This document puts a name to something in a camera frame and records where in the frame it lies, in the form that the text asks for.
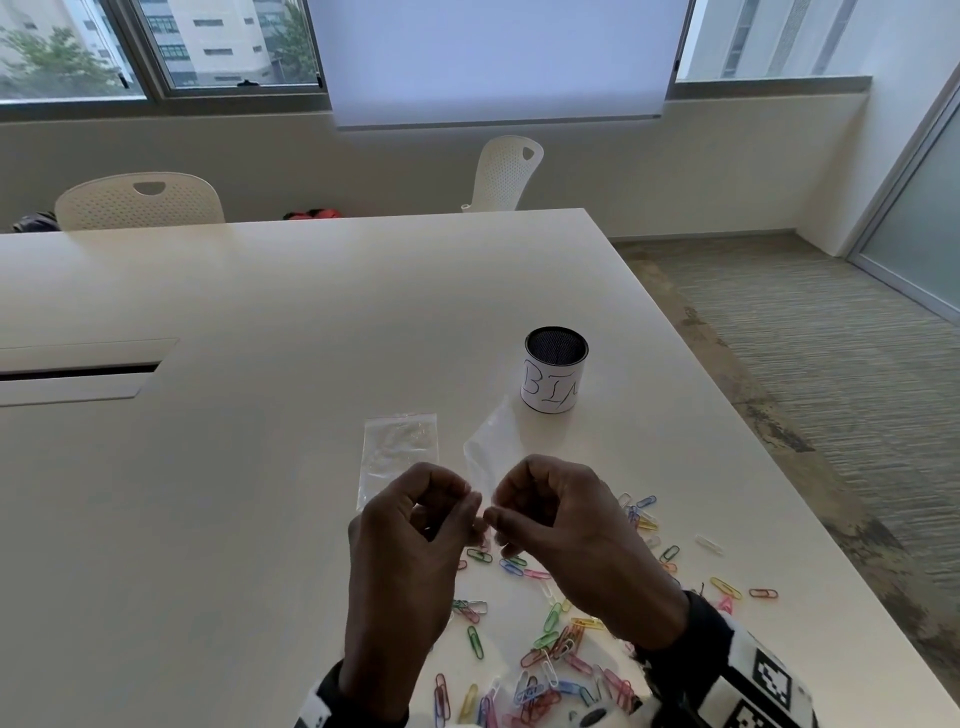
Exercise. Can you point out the person's left hand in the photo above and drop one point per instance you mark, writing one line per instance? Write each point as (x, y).
(390, 570)

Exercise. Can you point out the person's right hand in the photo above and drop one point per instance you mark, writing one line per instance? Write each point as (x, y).
(592, 562)

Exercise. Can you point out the person's left thumb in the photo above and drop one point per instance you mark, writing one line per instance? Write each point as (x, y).
(469, 531)

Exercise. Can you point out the person's right thumb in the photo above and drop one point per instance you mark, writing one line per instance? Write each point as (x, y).
(514, 521)

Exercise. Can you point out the clear plastic zip bag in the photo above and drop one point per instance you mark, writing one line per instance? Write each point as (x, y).
(397, 450)
(491, 450)

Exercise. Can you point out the pile of coloured paper clips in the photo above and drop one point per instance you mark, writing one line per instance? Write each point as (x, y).
(475, 643)

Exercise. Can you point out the black mesh cup, white label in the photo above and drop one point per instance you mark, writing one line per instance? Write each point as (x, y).
(551, 382)

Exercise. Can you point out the narrow white perforated chair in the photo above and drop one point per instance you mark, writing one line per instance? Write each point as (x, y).
(506, 176)

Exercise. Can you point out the red bag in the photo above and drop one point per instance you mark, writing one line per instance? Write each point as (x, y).
(311, 214)

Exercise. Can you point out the white roller blind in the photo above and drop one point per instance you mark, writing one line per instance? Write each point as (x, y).
(499, 60)

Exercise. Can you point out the wide white perforated chair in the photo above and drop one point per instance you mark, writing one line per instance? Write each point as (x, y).
(139, 206)

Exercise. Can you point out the frosted glass door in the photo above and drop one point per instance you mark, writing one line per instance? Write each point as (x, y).
(919, 217)

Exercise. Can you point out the dark bag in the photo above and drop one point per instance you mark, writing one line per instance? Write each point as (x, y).
(34, 223)

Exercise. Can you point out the grey-framed window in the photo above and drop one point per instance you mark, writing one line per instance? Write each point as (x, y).
(772, 37)
(150, 45)

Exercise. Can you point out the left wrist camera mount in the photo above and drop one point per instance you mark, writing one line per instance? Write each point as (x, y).
(330, 701)

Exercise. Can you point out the right wrist camera mount, markers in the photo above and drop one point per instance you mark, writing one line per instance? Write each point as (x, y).
(765, 679)

